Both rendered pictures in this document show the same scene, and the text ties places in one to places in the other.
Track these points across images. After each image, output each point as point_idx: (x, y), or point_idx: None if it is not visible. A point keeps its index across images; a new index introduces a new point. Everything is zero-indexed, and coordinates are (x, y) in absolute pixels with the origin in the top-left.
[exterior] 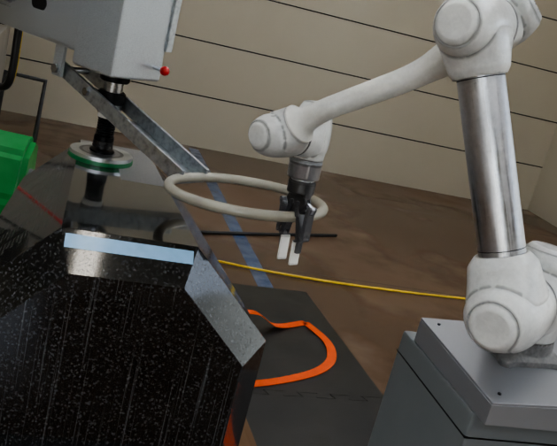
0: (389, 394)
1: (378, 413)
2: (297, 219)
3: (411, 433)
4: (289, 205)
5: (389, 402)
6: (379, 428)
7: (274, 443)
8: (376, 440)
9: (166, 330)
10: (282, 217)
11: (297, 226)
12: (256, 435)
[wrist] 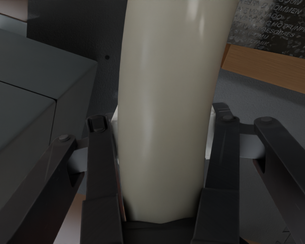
0: None
1: (22, 124)
2: (103, 189)
3: None
4: (213, 232)
5: None
6: (16, 114)
7: (257, 111)
8: (21, 108)
9: None
10: (119, 80)
11: (99, 164)
12: (275, 100)
